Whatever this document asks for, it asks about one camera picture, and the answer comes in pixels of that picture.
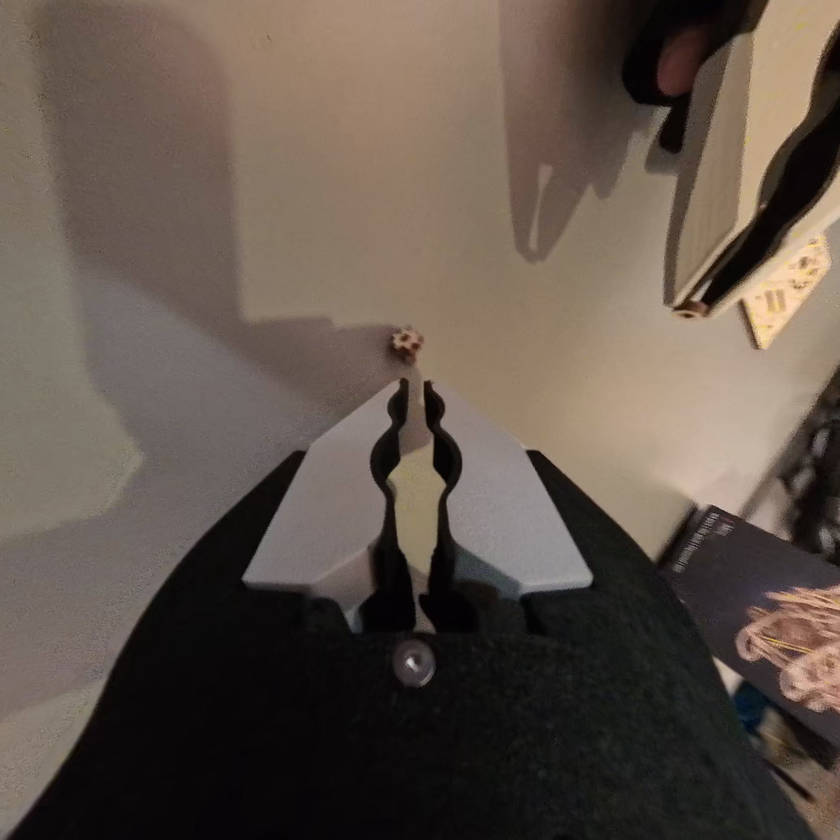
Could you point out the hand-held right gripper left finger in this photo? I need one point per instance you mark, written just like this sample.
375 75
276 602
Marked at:
315 518

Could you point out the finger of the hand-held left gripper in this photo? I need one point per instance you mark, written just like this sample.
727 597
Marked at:
715 170
814 197

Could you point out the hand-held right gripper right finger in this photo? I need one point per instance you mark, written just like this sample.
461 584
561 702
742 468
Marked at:
512 518

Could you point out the wooden dowel rod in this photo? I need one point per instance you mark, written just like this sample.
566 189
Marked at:
690 310

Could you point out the small wooden gear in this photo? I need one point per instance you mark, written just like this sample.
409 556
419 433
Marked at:
407 342

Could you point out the wooden laser-cut parts sheet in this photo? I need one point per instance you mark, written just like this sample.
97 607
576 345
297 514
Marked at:
784 298

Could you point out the black model kit box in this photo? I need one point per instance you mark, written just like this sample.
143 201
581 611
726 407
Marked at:
754 584

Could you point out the person's left hand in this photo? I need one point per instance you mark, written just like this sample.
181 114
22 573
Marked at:
679 62

